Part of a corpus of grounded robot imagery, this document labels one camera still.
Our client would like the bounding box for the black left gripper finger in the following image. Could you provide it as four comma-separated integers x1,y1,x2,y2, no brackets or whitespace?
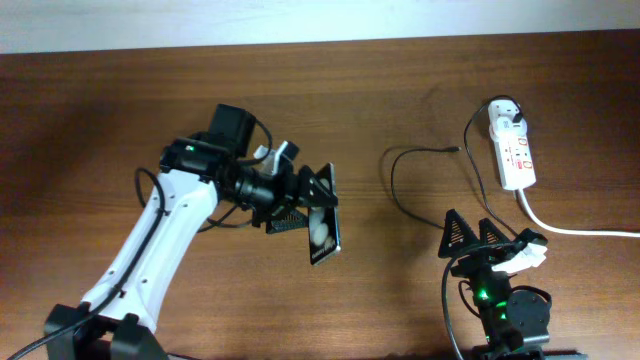
297,164,338,208
265,208,309,234

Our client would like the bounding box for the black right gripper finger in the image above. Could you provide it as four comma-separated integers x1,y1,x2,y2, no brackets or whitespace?
438,209,480,259
479,218,510,245

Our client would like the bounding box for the black charger cable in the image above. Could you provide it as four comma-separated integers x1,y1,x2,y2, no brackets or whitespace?
389,94,526,239

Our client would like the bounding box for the black Galaxy flip phone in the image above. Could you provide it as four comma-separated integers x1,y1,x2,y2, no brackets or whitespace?
308,163,341,266

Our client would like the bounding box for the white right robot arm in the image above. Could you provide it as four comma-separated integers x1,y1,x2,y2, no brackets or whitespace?
438,209,552,359

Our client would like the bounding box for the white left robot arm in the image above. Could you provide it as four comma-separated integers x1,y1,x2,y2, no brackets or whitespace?
44,104,341,359

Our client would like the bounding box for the white USB charger plug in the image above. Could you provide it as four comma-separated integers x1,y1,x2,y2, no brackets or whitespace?
489,113,528,142

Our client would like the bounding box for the white power strip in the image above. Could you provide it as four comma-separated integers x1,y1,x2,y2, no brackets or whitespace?
488,99,536,191

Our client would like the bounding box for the white power strip cord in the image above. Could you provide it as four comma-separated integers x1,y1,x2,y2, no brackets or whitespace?
514,188,640,239

